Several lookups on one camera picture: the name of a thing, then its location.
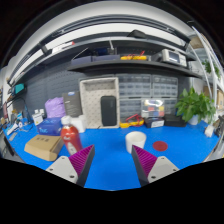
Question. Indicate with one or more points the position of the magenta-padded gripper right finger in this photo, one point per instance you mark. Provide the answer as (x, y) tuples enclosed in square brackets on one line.
[(160, 166)]

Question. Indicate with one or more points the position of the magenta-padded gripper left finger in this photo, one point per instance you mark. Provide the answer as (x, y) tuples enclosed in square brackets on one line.
[(63, 166)]

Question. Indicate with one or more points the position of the red drink bottle white cap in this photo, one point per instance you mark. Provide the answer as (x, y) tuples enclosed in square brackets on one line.
[(70, 138)]

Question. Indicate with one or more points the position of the flat round red coaster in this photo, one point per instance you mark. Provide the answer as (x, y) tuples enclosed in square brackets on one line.
[(160, 146)]

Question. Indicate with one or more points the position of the brown cardboard box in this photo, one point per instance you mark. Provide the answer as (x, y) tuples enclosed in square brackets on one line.
[(43, 146)]

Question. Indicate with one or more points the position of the white cup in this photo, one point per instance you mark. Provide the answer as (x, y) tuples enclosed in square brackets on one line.
[(135, 141)]

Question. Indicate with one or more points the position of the blue carton box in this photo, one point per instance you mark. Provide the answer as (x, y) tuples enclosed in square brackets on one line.
[(49, 126)]

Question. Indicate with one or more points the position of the black box with white label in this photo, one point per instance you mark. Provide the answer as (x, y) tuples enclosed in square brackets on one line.
[(154, 122)]

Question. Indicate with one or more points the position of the small white box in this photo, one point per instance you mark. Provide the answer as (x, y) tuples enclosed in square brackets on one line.
[(80, 123)]

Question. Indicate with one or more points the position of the flat black box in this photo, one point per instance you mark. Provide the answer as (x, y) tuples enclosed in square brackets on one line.
[(175, 120)]

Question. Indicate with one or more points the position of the yellow multimeter with red leads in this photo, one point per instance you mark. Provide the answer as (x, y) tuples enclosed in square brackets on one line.
[(128, 124)]

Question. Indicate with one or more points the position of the small white card stand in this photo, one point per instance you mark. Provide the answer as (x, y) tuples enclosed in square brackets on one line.
[(37, 119)]

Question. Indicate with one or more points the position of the clear compartment box colourful parts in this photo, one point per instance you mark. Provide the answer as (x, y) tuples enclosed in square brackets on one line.
[(152, 108)]

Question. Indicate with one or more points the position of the purple plastic bag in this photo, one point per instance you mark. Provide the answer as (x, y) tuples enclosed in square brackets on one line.
[(55, 107)]

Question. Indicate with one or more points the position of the small white block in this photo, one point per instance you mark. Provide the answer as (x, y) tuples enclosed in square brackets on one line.
[(209, 130)]

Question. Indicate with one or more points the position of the dark grey flat package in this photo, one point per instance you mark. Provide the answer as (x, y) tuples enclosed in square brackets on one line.
[(72, 104)]

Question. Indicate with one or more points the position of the white perforated tray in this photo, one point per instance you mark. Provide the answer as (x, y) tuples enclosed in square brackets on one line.
[(91, 103)]

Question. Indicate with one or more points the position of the green potted plant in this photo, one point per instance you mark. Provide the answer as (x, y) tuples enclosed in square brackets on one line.
[(193, 105)]

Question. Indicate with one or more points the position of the grey small-parts drawer cabinet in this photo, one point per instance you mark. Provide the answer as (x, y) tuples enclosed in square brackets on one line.
[(135, 86)]

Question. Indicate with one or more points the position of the teal holder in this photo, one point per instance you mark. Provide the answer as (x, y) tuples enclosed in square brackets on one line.
[(18, 88)]

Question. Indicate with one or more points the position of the white metal rack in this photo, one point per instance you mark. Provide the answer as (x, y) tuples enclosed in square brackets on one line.
[(213, 76)]

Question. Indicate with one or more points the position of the black wall shelf unit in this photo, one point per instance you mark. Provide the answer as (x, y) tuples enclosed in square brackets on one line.
[(133, 66)]

